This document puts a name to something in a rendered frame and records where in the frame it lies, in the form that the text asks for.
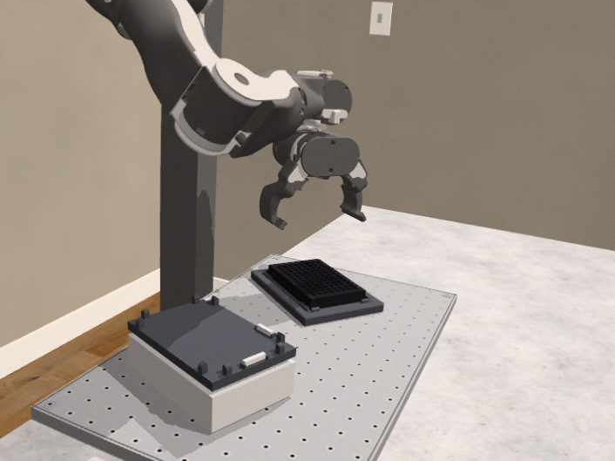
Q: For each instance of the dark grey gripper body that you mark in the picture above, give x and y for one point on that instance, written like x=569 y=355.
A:
x=322 y=154

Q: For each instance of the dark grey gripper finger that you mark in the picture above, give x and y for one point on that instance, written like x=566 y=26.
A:
x=292 y=177
x=352 y=186

